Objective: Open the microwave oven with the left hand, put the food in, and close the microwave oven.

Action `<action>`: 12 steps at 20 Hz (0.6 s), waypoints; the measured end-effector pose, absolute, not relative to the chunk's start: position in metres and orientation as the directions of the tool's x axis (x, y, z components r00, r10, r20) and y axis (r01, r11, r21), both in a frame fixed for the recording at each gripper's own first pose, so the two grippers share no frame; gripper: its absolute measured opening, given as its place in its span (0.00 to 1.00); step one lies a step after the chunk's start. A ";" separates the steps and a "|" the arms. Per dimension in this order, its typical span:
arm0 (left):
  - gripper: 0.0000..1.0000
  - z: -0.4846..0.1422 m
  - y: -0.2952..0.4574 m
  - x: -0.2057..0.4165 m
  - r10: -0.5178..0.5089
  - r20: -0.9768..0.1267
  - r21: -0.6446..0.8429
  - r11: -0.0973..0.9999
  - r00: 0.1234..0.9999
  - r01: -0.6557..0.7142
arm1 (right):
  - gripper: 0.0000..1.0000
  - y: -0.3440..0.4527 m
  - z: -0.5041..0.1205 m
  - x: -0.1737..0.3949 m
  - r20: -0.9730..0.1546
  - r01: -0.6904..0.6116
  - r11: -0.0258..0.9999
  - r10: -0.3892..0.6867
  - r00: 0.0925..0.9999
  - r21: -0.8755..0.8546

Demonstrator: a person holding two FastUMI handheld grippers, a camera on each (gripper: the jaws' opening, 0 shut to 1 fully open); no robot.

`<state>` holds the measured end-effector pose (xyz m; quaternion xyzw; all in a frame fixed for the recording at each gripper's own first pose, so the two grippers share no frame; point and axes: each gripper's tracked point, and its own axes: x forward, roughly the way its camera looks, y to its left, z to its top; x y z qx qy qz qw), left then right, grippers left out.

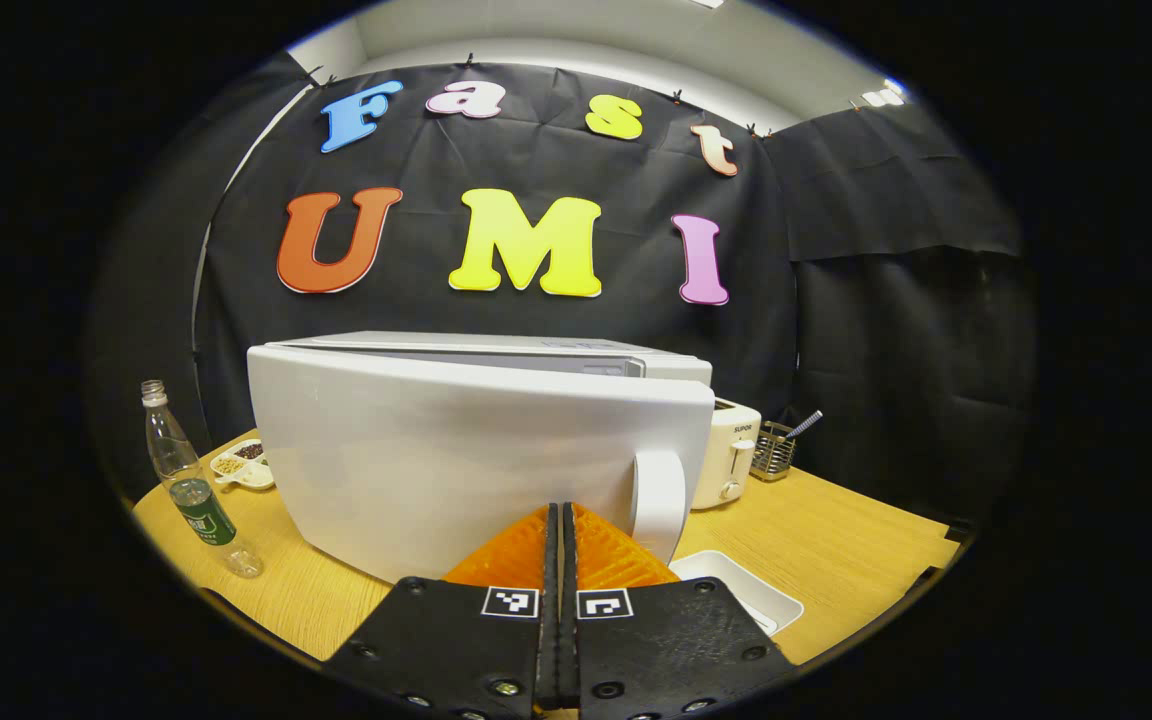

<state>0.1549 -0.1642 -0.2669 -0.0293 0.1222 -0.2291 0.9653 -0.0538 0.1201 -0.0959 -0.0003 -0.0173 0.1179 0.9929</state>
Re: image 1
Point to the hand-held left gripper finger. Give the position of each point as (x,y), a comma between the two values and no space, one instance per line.
(548,640)
(570,640)

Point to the white microwave oven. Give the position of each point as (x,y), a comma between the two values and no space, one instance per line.
(436,470)

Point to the white rectangular plate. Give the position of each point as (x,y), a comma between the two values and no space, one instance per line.
(746,590)

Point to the white toaster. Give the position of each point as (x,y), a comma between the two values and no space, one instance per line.
(731,450)

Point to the small white divided dish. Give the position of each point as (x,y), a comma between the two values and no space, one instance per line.
(241,465)

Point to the clear plastic bottle green label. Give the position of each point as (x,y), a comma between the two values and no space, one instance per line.
(196,500)

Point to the small ceiling light panel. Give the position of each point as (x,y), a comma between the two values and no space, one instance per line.
(883,98)

